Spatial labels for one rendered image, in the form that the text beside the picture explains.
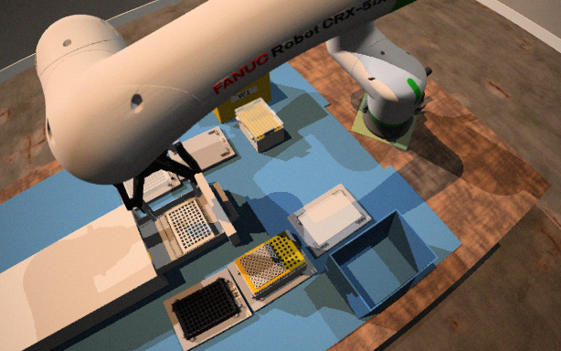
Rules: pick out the blue open-top bin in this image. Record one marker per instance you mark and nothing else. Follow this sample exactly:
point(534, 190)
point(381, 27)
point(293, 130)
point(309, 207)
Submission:
point(377, 262)

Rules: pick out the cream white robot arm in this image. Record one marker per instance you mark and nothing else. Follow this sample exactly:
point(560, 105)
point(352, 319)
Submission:
point(111, 110)

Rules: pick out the light blue bench mat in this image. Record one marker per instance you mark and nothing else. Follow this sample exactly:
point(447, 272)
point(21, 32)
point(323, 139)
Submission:
point(264, 188)

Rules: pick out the yellow open-top bin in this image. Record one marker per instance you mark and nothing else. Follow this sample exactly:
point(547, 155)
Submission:
point(258, 89)

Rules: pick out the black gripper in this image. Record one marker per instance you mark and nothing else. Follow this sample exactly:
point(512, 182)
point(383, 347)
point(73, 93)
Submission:
point(161, 163)

